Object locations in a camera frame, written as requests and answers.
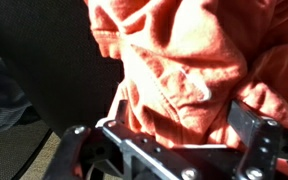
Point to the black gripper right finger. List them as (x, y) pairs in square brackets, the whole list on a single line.
[(266, 141)]

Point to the red cloth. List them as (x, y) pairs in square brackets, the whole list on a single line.
[(185, 60)]

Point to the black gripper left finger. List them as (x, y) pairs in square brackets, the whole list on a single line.
[(88, 154)]

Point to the black metal chair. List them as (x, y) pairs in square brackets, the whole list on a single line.
[(49, 49)]

